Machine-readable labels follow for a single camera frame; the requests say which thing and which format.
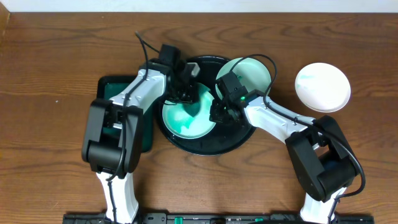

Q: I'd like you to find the round black tray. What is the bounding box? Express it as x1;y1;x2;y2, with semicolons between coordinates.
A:
153;55;256;156

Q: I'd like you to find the mint green plate with stain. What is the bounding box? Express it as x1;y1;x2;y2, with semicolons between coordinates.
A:
162;83;216;139

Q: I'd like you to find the white plate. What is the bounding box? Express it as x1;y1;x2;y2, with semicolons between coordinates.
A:
295;62;351;113

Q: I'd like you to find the green yellow sponge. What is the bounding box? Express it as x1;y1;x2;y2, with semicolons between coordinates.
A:
183;102;201;117

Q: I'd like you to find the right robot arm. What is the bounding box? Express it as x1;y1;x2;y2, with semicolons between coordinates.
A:
210;95;366;223

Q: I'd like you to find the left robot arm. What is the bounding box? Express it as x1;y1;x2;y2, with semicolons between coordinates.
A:
81;60;200;223

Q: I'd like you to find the black rectangular water tray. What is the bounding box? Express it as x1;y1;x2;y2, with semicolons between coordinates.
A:
96;75;154;152

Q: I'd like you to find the mint green rear plate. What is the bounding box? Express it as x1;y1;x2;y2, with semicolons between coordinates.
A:
215;57;271;100

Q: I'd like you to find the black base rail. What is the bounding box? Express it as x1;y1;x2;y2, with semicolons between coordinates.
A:
62;212;375;224

